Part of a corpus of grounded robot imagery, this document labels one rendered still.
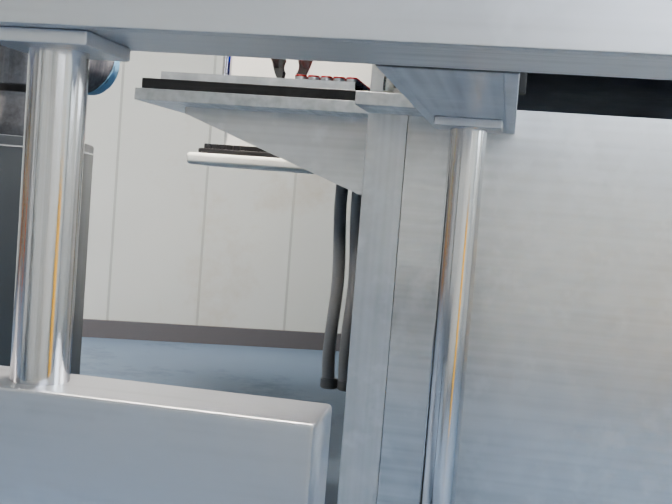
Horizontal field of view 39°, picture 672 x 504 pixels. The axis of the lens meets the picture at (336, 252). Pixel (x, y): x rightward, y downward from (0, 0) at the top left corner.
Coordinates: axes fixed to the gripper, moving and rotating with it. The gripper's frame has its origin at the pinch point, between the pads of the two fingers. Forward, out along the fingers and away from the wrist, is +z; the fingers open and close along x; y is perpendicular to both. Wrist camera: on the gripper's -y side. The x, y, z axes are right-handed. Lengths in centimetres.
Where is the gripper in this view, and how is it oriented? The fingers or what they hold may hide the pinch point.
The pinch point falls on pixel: (291, 77)
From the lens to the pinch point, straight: 178.5
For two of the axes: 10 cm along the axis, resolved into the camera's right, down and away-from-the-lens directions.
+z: -0.8, 9.9, 0.6
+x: 9.8, 0.9, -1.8
